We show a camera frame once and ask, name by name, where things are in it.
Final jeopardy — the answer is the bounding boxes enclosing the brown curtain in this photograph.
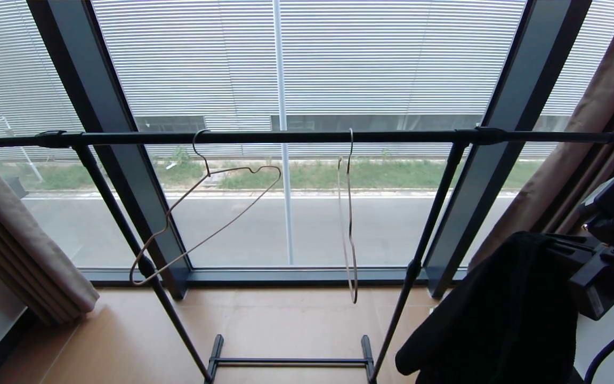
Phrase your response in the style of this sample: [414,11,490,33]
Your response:
[467,0,614,267]
[0,136,100,326]

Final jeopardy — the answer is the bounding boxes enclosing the black clothes rack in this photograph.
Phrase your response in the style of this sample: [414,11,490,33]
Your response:
[0,125,614,384]

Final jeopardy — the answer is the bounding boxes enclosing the black garment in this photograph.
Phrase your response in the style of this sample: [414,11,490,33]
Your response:
[395,231,579,384]

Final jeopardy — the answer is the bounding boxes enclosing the pink clothes hanger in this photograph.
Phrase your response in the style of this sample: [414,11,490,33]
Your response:
[130,130,282,286]
[337,128,359,305]

